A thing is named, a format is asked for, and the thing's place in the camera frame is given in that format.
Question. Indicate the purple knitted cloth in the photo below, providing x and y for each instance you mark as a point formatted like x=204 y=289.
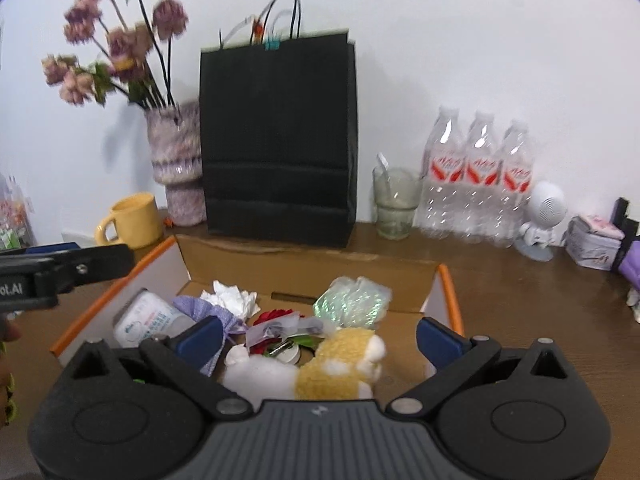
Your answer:
x=200 y=306

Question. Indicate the red cardboard box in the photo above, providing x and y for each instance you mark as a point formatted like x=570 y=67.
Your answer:
x=310 y=270

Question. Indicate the red artificial rose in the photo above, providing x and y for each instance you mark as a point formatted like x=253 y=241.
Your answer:
x=272 y=316

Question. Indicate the black paper bag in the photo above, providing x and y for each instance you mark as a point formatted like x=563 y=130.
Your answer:
x=277 y=135

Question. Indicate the purple textured vase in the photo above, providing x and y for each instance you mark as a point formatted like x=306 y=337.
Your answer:
x=177 y=160

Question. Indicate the iridescent plastic bag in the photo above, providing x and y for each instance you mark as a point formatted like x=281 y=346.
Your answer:
x=350 y=305

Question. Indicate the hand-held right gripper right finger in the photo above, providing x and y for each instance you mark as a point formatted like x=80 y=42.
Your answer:
x=439 y=344

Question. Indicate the purple packet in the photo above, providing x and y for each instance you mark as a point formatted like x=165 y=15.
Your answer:
x=631 y=265

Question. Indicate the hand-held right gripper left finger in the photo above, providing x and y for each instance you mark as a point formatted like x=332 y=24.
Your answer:
x=202 y=342

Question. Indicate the white tissue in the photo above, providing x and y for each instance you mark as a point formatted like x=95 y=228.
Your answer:
x=232 y=300

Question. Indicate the white wet wipes packet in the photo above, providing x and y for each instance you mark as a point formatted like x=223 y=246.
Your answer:
x=145 y=320

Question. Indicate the small silver tin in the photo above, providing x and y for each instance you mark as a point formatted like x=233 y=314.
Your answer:
x=291 y=357

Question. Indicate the white robot figurine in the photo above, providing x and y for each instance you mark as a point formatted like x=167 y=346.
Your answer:
x=545 y=207

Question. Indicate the black stand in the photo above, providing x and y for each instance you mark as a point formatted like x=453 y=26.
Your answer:
x=624 y=215

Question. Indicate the white and yellow plush toy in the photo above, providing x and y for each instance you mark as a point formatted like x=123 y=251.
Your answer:
x=330 y=372

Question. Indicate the white and blue box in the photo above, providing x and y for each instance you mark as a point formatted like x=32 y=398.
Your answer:
x=635 y=305

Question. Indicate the grey tissue box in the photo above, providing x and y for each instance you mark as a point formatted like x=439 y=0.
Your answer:
x=592 y=245

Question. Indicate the yellow mug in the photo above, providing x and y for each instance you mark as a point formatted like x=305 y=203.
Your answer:
x=137 y=220

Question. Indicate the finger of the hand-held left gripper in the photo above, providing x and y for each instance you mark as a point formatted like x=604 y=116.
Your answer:
x=100 y=265
x=50 y=248

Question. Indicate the clear water bottle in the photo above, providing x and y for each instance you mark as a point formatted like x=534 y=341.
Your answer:
x=516 y=190
x=442 y=180
x=482 y=185

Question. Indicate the glass cup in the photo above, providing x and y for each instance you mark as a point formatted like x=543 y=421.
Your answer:
x=397 y=205

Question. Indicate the dried pink flowers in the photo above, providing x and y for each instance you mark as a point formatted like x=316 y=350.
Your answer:
x=122 y=42

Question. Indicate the person's left hand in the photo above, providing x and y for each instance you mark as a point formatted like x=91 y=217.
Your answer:
x=7 y=332

